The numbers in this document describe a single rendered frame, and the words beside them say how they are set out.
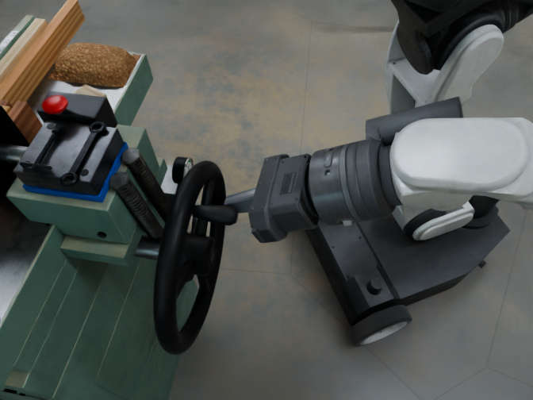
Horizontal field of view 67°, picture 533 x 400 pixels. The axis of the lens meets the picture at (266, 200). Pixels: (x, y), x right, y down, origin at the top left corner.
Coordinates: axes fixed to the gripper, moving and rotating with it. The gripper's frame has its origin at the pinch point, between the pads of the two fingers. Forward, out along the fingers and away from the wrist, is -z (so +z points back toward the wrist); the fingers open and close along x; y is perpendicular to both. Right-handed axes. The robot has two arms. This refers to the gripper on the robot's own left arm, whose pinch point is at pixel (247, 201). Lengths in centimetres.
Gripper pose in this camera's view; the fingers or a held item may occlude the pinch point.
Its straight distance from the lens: 52.1
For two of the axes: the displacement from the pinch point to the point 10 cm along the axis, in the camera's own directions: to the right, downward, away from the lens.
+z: 8.5, -1.5, -5.0
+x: 2.1, -7.8, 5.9
